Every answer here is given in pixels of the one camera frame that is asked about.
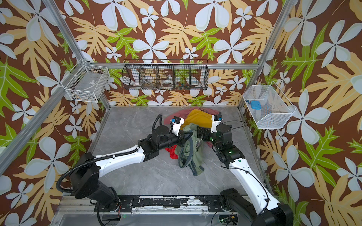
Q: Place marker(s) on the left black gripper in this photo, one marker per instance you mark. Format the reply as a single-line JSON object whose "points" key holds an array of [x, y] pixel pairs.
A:
{"points": [[182, 138]]}

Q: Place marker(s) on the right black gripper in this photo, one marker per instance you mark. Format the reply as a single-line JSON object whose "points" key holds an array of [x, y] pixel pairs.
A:
{"points": [[205, 134]]}

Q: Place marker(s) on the olive green cloth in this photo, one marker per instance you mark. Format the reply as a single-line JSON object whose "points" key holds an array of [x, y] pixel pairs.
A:
{"points": [[190, 155]]}

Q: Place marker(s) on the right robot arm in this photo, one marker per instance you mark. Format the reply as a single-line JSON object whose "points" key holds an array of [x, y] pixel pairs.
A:
{"points": [[262, 208]]}

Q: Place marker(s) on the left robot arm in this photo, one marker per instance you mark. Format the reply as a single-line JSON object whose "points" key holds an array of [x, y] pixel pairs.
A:
{"points": [[83, 180]]}

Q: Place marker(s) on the red cloth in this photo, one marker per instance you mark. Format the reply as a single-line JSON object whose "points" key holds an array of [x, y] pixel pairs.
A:
{"points": [[171, 151]]}

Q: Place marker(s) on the yellow cloth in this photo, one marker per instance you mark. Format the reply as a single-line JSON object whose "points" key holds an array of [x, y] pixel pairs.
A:
{"points": [[198, 117]]}

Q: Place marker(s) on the dusty pink cloth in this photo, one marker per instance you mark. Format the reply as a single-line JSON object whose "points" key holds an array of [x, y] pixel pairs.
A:
{"points": [[184, 113]]}

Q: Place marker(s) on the white bowl in basket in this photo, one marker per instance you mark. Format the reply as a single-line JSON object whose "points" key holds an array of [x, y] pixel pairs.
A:
{"points": [[167, 83]]}

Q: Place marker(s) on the blue object in basket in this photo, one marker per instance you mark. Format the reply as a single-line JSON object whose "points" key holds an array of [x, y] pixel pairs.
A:
{"points": [[255, 105]]}

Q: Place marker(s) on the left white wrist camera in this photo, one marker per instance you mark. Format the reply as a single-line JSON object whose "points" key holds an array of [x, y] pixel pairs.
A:
{"points": [[176, 123]]}

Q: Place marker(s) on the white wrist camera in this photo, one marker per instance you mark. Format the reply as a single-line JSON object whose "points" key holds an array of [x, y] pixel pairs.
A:
{"points": [[216, 120], [176, 123]]}

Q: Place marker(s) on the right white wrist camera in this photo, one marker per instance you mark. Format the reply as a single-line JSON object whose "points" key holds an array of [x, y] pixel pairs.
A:
{"points": [[216, 120]]}

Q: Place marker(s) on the black wire basket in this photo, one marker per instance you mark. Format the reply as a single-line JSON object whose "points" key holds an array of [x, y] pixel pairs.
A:
{"points": [[186, 74]]}

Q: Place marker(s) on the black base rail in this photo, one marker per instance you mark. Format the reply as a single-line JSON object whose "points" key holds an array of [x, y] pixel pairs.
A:
{"points": [[130, 203]]}

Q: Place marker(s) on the white wire basket right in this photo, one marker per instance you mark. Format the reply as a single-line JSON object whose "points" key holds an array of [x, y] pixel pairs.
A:
{"points": [[276, 110]]}

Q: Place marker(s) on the white wire basket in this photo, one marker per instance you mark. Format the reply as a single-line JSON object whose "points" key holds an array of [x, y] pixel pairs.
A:
{"points": [[276, 110], [86, 82]]}

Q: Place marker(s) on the white wire basket left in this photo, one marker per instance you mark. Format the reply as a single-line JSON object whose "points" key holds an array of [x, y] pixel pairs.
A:
{"points": [[86, 82]]}

